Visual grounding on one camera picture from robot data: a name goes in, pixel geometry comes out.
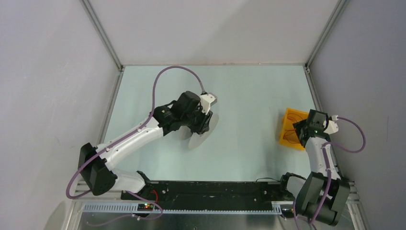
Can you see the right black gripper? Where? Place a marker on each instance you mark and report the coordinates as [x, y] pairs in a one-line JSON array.
[[299, 125]]

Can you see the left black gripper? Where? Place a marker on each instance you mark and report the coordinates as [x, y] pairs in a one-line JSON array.
[[203, 126]]

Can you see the white cable spool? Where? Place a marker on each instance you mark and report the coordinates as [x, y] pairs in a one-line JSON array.
[[197, 139]]

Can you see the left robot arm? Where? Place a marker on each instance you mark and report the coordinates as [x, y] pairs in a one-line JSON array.
[[190, 114]]

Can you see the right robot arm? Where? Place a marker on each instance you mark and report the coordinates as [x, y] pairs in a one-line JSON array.
[[321, 196]]

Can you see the yellow plastic bin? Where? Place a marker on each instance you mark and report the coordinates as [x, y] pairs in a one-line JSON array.
[[288, 136]]

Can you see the right small circuit board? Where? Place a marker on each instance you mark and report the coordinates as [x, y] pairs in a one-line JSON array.
[[287, 211]]

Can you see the small circuit board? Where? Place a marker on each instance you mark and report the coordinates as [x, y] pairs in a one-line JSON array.
[[287, 211], [145, 207]]

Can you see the left small circuit board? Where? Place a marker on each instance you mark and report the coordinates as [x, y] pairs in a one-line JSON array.
[[145, 207]]

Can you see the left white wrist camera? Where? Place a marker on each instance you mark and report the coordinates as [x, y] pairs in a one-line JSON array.
[[206, 101]]

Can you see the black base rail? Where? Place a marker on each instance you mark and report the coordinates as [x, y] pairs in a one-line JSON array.
[[212, 195]]

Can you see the grey slotted cable duct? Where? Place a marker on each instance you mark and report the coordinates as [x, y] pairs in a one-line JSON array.
[[127, 208]]

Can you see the right aluminium frame post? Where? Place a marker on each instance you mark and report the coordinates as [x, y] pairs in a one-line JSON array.
[[331, 22]]

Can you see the aluminium frame post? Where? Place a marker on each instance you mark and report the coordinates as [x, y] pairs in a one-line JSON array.
[[331, 22], [94, 19]]

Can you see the left aluminium frame post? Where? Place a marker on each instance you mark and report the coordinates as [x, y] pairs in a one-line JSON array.
[[94, 19]]

